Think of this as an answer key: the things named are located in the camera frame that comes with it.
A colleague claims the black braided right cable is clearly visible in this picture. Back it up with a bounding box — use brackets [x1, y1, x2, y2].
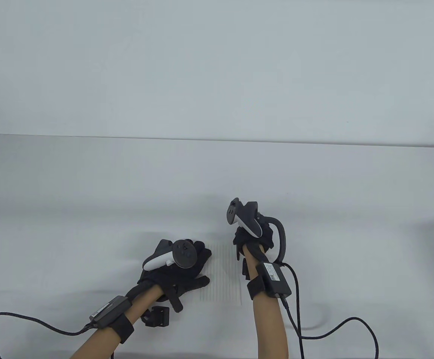
[279, 262, 380, 359]

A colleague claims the black braided cable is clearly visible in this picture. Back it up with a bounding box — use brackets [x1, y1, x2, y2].
[279, 262, 380, 359]
[0, 312, 92, 359]

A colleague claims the black left wrist strap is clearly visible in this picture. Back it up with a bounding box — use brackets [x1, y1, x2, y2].
[104, 314, 135, 344]

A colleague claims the black wrist strap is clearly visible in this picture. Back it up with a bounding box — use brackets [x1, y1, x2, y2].
[247, 278, 269, 300]
[104, 314, 135, 344]

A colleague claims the white lined paper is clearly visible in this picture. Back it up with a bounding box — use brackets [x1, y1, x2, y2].
[198, 241, 244, 304]

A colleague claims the black right wrist strap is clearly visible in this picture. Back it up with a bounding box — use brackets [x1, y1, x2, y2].
[247, 278, 269, 300]

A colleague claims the person's right forearm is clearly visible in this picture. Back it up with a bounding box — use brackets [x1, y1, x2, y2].
[244, 242, 289, 359]

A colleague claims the person's right hand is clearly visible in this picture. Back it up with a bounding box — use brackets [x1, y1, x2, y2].
[233, 214, 274, 262]

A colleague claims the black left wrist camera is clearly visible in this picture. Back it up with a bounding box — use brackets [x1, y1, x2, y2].
[141, 306, 171, 329]

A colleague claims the person's left hand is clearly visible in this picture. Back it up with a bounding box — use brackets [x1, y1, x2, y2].
[137, 239, 212, 314]

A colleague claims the black wrist sensor box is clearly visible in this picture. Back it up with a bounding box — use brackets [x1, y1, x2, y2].
[89, 295, 134, 329]
[263, 263, 293, 299]

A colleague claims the black right wrist sensor box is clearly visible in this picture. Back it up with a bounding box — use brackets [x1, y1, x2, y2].
[263, 263, 293, 299]

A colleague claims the black left wrist sensor box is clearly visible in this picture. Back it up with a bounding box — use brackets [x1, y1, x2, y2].
[89, 295, 134, 329]

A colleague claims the black braided left cable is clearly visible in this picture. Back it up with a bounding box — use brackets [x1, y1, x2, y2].
[0, 312, 92, 359]

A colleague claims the person's left forearm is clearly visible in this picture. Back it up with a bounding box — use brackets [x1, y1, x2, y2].
[73, 285, 165, 359]

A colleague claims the white and black left controller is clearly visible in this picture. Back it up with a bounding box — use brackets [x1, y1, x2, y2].
[143, 239, 199, 271]

